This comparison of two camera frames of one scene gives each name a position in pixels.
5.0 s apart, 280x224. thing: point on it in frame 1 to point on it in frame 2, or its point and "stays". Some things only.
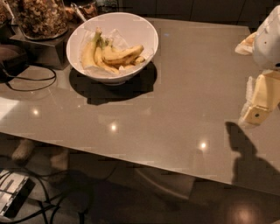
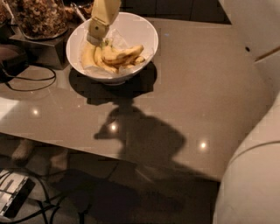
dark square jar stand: [54, 52] stays
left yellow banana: [88, 58] stays
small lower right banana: [136, 61] stays
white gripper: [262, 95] to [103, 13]
